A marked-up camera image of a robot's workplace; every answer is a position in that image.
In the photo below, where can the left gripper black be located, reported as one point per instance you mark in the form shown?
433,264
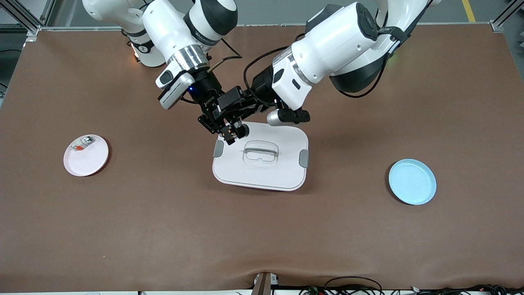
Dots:
260,87

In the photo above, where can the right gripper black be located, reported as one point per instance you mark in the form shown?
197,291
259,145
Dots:
205,91

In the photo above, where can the black orange switch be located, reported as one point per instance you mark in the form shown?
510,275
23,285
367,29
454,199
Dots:
230,130

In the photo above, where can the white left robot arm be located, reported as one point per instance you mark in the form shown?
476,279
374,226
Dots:
339,37

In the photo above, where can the grey box latch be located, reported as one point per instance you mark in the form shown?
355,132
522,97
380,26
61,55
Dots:
304,158
217,150

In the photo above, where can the white lidded storage box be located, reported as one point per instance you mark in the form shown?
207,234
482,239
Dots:
262,176

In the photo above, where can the brown table mat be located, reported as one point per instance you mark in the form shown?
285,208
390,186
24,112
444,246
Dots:
163,225

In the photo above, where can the pink round plate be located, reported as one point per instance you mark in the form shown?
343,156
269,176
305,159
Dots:
88,162

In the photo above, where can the light blue round plate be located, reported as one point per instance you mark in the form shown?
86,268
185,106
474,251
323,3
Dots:
412,182

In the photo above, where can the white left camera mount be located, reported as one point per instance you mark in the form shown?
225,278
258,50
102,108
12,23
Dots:
292,92

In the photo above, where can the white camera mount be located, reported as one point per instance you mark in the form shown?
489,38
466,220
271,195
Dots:
292,92
159,84

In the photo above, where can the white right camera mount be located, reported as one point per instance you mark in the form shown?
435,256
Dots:
159,84

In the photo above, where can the silver table edge rail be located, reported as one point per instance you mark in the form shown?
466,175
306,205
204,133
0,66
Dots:
262,25

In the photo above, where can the white red switch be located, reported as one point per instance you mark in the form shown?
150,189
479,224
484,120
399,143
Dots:
86,141

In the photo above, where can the brown post with bracket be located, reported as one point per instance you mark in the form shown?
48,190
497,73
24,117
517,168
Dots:
262,284

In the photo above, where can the aluminium frame profile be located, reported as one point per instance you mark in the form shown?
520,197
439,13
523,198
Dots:
49,12
505,16

